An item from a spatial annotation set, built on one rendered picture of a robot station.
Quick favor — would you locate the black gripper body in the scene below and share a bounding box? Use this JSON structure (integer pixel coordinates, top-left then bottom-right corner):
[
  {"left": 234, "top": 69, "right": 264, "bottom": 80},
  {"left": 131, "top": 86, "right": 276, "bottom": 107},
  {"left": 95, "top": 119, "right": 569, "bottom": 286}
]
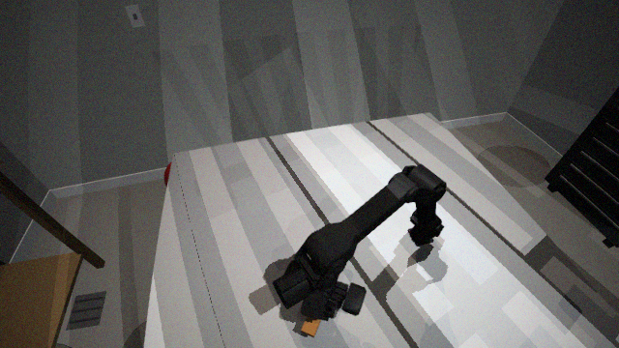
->
[{"left": 284, "top": 259, "right": 367, "bottom": 316}]

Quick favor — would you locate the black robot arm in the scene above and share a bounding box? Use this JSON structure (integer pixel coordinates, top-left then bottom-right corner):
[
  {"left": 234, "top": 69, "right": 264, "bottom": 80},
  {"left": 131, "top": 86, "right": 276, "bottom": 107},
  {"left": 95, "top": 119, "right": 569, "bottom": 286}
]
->
[{"left": 272, "top": 163, "right": 447, "bottom": 321}]

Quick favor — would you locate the brown bar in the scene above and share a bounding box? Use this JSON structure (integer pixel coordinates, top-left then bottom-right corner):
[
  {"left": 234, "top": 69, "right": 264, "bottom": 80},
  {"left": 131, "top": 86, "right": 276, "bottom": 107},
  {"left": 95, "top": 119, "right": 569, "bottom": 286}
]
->
[{"left": 301, "top": 316, "right": 320, "bottom": 337}]

